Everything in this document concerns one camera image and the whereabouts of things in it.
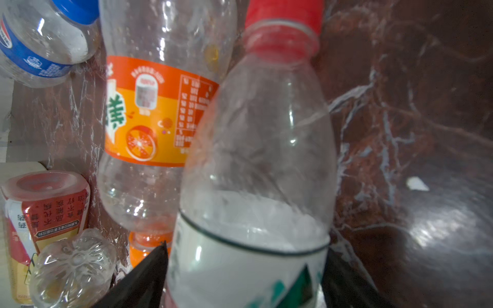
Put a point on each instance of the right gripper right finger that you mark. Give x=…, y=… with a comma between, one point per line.
x=343, y=287

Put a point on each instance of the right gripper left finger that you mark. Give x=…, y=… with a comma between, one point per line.
x=143, y=286

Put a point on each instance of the red cap clear bottle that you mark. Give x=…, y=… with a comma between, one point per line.
x=259, y=186

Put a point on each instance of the yellow red label bottle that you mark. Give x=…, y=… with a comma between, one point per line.
x=39, y=209

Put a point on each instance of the orange label bottle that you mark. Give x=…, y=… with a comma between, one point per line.
x=165, y=61

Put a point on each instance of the white ribbed trash bin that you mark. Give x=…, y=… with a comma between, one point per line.
x=9, y=170

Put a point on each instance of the pink label clear bottle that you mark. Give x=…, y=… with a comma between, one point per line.
x=74, y=272

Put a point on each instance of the blue label bottle near plant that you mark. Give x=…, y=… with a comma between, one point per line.
x=42, y=40

